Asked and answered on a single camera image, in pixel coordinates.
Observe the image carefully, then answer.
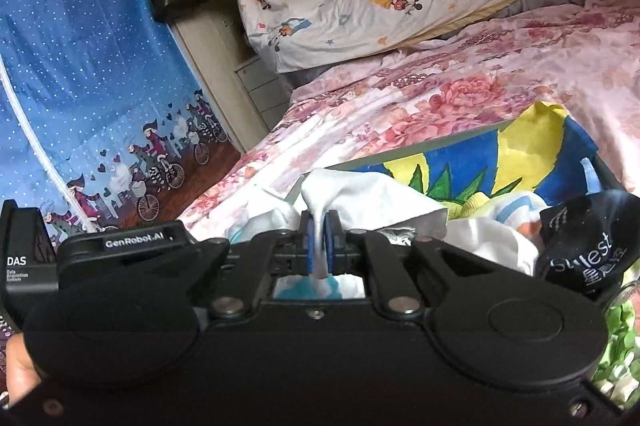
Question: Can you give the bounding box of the left hand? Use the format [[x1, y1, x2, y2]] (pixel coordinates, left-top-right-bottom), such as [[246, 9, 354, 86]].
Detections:
[[6, 334, 40, 406]]

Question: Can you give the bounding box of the navy blue sock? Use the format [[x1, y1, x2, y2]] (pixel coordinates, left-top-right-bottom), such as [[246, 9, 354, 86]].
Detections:
[[535, 190, 639, 305]]

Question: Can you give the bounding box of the white cloth with blue fringe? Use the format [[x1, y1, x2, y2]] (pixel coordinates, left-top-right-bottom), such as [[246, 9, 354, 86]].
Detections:
[[226, 207, 366, 300]]

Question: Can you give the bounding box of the white drawer cabinet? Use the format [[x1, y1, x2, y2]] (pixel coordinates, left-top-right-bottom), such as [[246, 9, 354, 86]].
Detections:
[[235, 56, 291, 130]]

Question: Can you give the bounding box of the pink floral bedsheet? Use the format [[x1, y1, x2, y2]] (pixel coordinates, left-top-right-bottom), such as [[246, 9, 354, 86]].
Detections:
[[181, 0, 639, 240]]

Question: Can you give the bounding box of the blue fabric wardrobe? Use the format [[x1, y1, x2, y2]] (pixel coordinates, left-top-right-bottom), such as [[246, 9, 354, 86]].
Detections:
[[1, 0, 240, 244]]

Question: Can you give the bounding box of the blue yellow storage box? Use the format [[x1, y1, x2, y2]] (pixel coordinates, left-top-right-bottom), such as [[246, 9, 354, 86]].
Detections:
[[284, 100, 637, 212]]

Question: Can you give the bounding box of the grey white cloth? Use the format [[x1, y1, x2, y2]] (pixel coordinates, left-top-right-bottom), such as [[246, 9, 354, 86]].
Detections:
[[294, 169, 448, 279]]

